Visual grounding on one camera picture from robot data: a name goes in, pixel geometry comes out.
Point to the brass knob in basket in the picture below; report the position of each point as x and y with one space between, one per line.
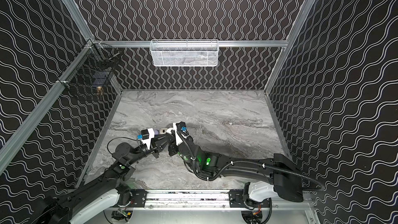
99 91

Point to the white wire mesh basket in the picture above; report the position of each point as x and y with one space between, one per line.
184 52

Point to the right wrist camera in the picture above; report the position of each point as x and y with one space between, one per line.
181 133

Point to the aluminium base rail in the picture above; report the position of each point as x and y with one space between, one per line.
190 199

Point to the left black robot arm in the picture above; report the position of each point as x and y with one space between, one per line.
105 191

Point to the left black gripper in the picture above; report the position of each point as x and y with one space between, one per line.
157 144

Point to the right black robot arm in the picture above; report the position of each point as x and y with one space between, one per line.
284 177

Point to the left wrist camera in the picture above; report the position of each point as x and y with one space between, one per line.
146 136

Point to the black wire basket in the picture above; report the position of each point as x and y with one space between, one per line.
95 69

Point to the white round charging case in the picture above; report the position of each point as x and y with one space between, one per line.
170 130

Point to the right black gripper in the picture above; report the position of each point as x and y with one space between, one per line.
176 146

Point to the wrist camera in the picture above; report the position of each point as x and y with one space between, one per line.
146 136
181 133

